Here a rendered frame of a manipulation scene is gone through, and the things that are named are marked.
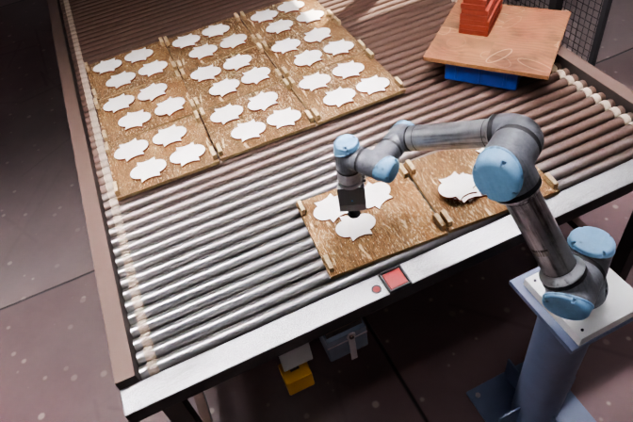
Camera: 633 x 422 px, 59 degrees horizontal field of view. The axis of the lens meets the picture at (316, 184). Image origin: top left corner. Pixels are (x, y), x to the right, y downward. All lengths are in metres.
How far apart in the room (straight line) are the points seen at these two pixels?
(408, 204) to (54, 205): 2.54
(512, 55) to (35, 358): 2.64
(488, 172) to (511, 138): 0.10
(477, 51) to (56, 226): 2.62
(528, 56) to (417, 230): 0.94
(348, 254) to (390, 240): 0.15
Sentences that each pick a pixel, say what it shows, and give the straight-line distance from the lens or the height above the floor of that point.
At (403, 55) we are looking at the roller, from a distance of 2.67.
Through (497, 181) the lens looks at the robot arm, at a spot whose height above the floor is 1.44.
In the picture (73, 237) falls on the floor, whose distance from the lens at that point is 3.61.
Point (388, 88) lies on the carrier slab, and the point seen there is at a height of 0.94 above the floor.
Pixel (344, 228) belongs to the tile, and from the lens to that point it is 1.86.
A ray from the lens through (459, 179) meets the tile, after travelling 1.97.
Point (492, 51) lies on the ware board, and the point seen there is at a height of 1.04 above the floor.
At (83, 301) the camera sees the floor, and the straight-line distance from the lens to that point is 3.26.
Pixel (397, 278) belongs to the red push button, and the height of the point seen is 0.93.
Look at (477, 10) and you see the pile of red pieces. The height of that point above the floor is 1.15.
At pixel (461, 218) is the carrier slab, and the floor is 0.94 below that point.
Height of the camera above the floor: 2.37
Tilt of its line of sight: 45 degrees down
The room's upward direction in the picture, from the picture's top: 10 degrees counter-clockwise
